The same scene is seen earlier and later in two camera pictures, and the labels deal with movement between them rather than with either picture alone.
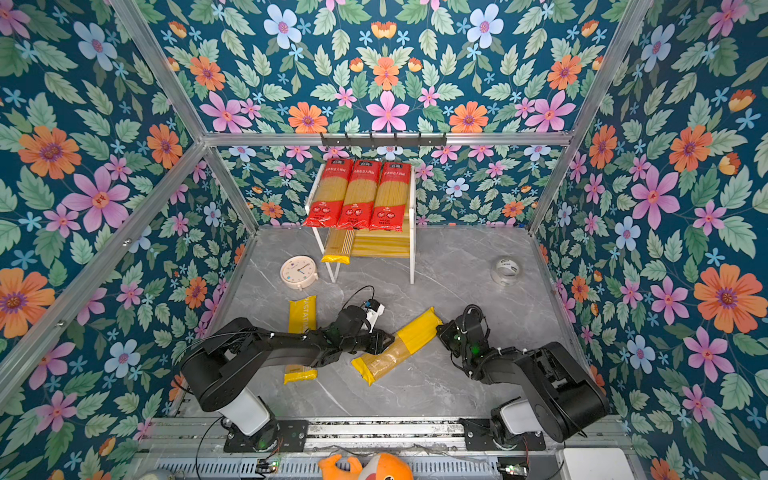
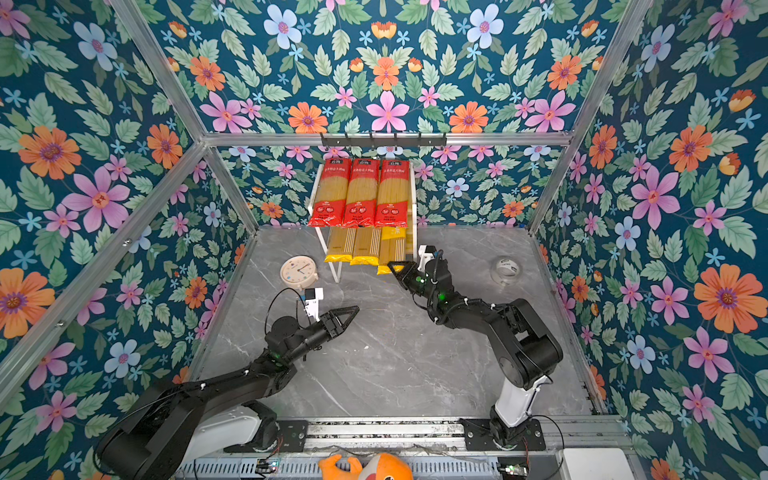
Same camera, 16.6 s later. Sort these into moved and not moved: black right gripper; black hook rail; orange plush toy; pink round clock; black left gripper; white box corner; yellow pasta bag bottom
Moved: yellow pasta bag bottom; black right gripper; black left gripper
Not moved: pink round clock; black hook rail; white box corner; orange plush toy
